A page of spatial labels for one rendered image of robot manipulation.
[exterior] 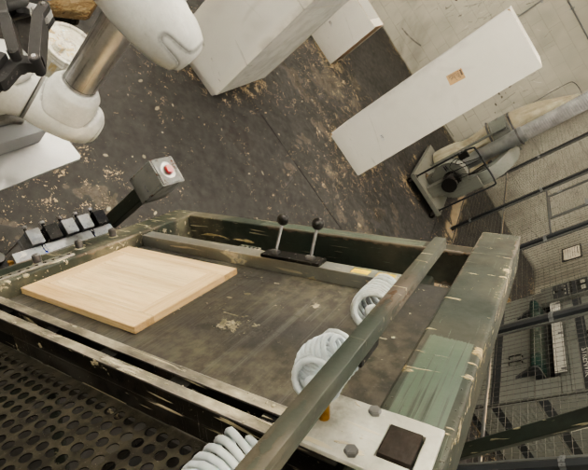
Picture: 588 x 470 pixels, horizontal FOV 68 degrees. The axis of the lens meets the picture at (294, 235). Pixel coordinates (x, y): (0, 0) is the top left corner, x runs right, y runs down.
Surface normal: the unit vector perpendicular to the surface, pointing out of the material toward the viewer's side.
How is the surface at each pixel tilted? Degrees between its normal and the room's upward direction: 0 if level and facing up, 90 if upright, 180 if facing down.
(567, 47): 90
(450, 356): 59
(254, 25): 90
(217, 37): 90
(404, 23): 90
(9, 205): 0
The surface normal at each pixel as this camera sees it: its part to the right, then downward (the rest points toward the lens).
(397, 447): -0.05, -0.95
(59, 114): 0.11, 0.71
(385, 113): -0.42, 0.46
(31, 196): 0.70, -0.39
